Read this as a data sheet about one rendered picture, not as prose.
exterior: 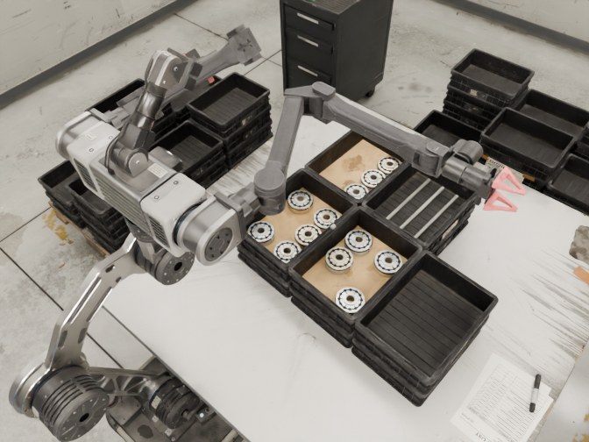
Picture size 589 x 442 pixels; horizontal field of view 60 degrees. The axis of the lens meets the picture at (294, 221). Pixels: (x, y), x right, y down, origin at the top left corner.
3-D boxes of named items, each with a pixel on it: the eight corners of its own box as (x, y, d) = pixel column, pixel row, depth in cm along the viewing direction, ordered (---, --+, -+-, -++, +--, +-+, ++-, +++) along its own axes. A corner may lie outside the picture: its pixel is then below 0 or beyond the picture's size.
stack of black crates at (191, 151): (181, 223, 293) (169, 181, 266) (148, 197, 305) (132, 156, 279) (230, 182, 311) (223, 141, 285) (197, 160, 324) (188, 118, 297)
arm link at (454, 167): (436, 177, 136) (440, 162, 132) (449, 163, 139) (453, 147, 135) (459, 189, 133) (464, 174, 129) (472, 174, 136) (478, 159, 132)
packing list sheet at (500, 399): (514, 474, 157) (514, 474, 156) (446, 424, 166) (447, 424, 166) (557, 392, 172) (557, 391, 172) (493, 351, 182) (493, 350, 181)
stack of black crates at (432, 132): (483, 164, 317) (493, 136, 299) (458, 192, 303) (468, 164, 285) (427, 136, 334) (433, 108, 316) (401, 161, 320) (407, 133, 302)
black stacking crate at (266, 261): (287, 286, 187) (286, 268, 179) (232, 241, 201) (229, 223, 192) (356, 224, 205) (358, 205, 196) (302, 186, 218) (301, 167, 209)
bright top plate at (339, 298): (349, 318, 174) (350, 317, 173) (329, 298, 179) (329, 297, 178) (371, 302, 178) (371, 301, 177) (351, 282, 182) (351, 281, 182)
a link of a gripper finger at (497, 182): (524, 198, 129) (490, 181, 133) (535, 179, 124) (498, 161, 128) (513, 215, 126) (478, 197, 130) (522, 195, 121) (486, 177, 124)
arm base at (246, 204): (218, 224, 132) (212, 193, 122) (240, 206, 136) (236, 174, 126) (243, 241, 128) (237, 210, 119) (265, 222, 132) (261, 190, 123)
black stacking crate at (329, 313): (350, 338, 174) (352, 322, 165) (287, 287, 187) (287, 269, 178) (418, 267, 192) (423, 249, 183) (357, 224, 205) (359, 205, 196)
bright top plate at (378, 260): (388, 278, 183) (389, 277, 183) (368, 260, 188) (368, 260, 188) (408, 263, 187) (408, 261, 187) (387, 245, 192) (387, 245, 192)
